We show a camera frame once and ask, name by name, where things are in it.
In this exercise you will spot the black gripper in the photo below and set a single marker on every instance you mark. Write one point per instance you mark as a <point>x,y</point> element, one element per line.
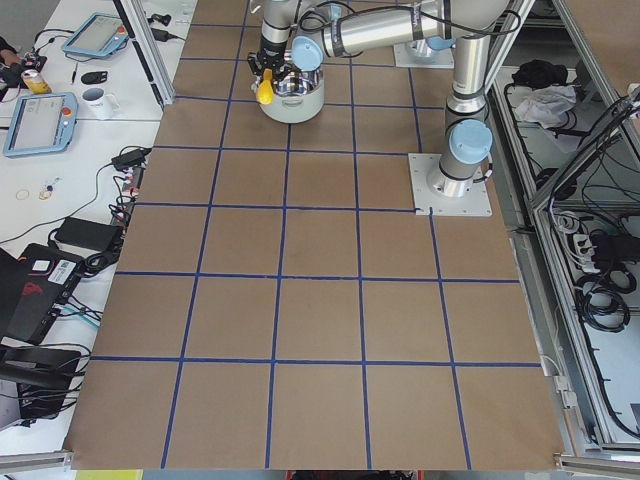
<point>270,55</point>

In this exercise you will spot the yellow corn cob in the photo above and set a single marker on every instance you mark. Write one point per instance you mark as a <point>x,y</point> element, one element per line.
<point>265,91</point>

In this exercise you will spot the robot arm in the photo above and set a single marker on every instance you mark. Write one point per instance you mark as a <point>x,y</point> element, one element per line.
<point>298,36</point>
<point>435,45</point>

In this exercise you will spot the pale green electric pot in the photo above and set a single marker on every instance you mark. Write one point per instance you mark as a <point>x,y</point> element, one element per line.
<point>298,97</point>

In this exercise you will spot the small black charger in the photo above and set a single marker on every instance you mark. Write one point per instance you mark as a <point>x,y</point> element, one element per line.
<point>133,158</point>

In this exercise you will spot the upper teach pendant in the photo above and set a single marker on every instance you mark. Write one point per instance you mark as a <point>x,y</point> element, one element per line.
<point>100,36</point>

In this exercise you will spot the teach pendant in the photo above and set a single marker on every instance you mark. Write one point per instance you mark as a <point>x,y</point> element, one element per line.
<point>41,124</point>
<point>100,36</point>

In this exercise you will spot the white mug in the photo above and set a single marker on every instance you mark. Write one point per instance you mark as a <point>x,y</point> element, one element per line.
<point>103,105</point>

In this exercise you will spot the lower teach pendant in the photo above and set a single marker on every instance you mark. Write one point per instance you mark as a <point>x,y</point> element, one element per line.
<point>41,124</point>

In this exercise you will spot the yellow drink can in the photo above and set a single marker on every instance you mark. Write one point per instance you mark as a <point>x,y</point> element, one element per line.
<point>35,82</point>

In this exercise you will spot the black power brick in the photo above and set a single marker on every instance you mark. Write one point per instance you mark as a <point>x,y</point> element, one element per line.
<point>88,234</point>

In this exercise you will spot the black cloth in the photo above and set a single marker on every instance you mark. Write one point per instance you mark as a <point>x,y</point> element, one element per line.
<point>538,74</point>

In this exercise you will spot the white crumpled cloth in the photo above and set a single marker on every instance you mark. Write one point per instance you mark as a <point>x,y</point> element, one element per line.
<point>548,106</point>

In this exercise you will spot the black laptop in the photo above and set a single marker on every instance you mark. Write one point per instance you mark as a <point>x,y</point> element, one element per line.
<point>33,287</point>

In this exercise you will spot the aluminium frame post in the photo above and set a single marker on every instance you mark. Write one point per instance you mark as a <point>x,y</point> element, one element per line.
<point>132,14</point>

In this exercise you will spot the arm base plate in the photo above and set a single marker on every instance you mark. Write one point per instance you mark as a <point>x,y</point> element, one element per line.
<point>436,195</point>
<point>421,55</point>

